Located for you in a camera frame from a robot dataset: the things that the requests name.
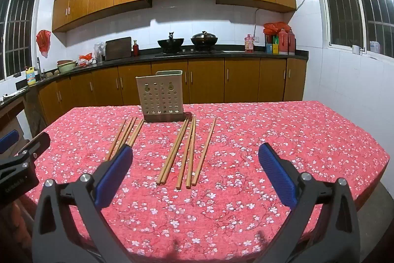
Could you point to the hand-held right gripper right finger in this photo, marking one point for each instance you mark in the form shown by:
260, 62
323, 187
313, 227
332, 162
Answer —
277, 173

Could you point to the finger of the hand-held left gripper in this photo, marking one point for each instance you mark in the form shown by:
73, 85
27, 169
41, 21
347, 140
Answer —
38, 142
7, 141

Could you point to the white packet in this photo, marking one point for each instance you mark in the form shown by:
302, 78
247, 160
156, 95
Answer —
374, 46

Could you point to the large barred window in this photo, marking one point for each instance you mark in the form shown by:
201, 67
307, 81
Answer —
347, 4

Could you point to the red plastic bag over bottles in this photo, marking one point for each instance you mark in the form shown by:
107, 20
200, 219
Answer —
277, 26

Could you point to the hanging red plastic bag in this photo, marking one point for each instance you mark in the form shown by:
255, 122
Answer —
43, 40

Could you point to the green basin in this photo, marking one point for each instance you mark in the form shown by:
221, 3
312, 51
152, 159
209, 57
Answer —
66, 67

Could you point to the sink faucet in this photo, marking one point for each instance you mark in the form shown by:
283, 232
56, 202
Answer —
39, 65

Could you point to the small red bottle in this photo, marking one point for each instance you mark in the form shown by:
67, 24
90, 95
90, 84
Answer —
135, 49

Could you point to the wooden chopstick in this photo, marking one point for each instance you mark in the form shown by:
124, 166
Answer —
116, 139
176, 151
204, 151
124, 133
137, 131
191, 152
129, 130
186, 152
172, 150

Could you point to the wooden base cabinets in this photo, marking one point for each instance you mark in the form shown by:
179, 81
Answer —
206, 81

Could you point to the black open wok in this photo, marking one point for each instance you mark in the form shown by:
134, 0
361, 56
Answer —
170, 43

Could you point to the pink bottle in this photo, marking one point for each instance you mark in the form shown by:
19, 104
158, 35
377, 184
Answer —
248, 44

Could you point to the black kitchen countertop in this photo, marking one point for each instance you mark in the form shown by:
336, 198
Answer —
144, 57

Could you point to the large red bottle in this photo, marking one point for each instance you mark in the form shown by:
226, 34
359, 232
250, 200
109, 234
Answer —
291, 42
283, 42

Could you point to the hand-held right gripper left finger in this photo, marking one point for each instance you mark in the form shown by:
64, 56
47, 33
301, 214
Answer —
115, 172

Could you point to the gas stove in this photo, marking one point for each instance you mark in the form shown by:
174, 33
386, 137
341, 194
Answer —
187, 53

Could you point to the small white windowsill object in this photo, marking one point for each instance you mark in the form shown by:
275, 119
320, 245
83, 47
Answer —
355, 49

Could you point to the barred window with white frame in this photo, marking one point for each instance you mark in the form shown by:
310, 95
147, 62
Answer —
18, 35

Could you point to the dark wooden cutting board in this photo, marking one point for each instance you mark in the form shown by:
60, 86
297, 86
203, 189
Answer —
118, 49

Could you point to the yellow detergent bottle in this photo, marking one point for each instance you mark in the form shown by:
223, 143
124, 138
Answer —
31, 78

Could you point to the red floral tablecloth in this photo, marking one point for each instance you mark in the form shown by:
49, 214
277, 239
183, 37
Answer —
246, 220

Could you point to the pink basin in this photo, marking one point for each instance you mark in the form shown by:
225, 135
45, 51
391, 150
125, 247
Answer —
66, 61

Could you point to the red and white plastic bag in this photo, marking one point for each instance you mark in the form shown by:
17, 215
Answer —
84, 59

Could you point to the black wok with lid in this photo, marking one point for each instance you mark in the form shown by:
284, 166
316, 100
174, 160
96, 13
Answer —
203, 40

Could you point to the beige perforated chopstick holder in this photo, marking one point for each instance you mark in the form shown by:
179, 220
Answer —
160, 96

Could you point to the clear plastic bag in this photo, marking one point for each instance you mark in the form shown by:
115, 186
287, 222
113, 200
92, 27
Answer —
99, 50

